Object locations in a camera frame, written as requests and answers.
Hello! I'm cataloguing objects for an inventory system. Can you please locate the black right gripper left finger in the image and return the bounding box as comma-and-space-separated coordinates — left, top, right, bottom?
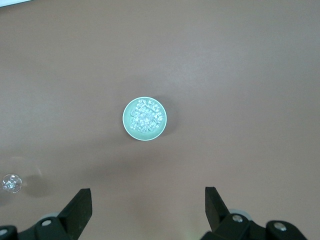
34, 188, 94, 240

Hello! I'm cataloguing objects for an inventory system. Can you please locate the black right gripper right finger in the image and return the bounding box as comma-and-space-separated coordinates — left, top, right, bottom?
201, 186, 267, 240

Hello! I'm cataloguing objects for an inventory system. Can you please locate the mint green round bowl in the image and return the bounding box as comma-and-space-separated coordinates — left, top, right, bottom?
122, 96, 168, 141

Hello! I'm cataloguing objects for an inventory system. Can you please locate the clear stemmed wine glass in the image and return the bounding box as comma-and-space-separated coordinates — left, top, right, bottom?
0, 156, 43, 201

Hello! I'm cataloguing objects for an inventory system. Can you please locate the brown table cover mat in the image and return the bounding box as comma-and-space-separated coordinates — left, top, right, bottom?
0, 0, 320, 240

